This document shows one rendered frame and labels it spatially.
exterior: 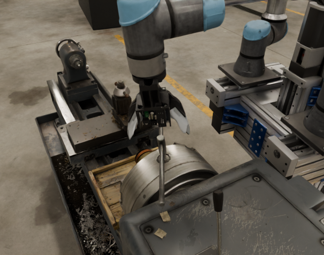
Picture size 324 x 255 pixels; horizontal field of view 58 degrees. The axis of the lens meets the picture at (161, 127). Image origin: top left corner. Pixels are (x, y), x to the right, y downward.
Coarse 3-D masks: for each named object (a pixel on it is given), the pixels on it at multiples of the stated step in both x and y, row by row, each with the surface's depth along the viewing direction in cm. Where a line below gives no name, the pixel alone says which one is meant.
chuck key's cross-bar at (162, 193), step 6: (162, 132) 84; (162, 144) 80; (162, 150) 78; (162, 156) 76; (162, 162) 73; (162, 168) 71; (162, 174) 69; (162, 180) 67; (162, 186) 65; (162, 192) 63; (162, 198) 61; (162, 204) 60
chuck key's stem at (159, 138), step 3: (159, 135) 80; (162, 135) 80; (159, 138) 80; (162, 138) 79; (159, 141) 80; (162, 141) 80; (159, 144) 80; (165, 144) 82; (165, 147) 82; (159, 150) 82; (165, 150) 82; (159, 153) 83; (165, 153) 83; (165, 156) 85; (165, 159) 85
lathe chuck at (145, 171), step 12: (180, 144) 92; (156, 156) 86; (180, 156) 86; (192, 156) 88; (132, 168) 87; (144, 168) 85; (156, 168) 83; (168, 168) 82; (132, 180) 86; (144, 180) 83; (120, 192) 90; (132, 192) 84; (120, 204) 93; (132, 204) 83
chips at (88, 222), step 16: (64, 160) 184; (64, 176) 174; (80, 176) 173; (64, 192) 164; (80, 192) 164; (80, 208) 155; (96, 208) 155; (80, 224) 147; (96, 224) 142; (80, 240) 140; (96, 240) 132; (112, 240) 140
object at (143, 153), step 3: (141, 150) 106; (144, 150) 106; (147, 150) 106; (150, 150) 107; (138, 153) 106; (141, 153) 105; (144, 153) 104; (147, 153) 104; (135, 156) 107; (138, 156) 105; (141, 156) 104; (144, 156) 103; (135, 159) 106; (138, 159) 104
